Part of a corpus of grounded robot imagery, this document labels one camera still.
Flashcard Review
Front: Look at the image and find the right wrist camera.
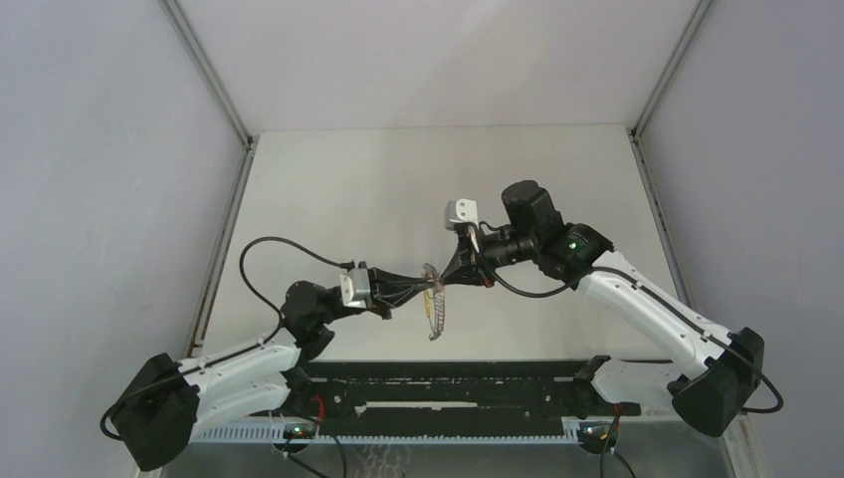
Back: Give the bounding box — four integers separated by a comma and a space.
444, 198, 479, 231

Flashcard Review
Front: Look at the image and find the keyring bunch with coloured tags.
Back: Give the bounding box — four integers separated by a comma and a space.
423, 263, 446, 342

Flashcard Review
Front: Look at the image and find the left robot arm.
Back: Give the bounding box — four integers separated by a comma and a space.
100, 263, 440, 471

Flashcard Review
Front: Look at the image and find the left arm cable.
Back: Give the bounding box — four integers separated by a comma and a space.
100, 236, 357, 442

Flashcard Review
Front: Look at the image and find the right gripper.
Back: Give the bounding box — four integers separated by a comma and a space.
441, 223, 538, 288

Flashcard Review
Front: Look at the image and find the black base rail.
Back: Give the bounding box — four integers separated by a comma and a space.
283, 359, 642, 439

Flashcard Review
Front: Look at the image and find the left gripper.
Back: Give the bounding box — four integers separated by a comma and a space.
316, 261, 432, 325

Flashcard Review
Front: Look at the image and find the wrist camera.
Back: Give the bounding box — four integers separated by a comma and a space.
444, 198, 479, 231
339, 268, 371, 309

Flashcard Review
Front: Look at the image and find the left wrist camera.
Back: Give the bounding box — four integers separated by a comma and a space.
339, 268, 371, 309

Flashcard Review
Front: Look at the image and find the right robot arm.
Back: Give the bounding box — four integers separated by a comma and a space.
442, 180, 765, 437

